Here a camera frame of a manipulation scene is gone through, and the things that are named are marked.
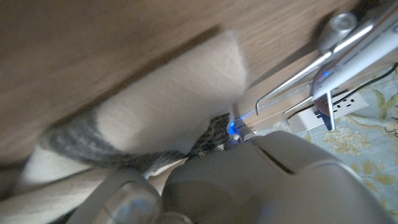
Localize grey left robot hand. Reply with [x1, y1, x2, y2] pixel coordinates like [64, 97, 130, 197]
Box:
[67, 119, 396, 224]

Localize beige plaid scarf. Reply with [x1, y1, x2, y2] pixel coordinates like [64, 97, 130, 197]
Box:
[0, 29, 249, 224]

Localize white toy plane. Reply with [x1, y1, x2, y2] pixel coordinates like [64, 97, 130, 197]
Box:
[254, 0, 398, 131]

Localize floral printed backdrop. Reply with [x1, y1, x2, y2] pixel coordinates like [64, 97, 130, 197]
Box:
[257, 67, 398, 218]

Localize white power strip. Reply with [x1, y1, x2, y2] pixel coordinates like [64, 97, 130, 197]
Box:
[285, 90, 369, 134]

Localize black power strip cable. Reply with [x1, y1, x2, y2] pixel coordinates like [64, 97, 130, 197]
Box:
[337, 62, 398, 97]

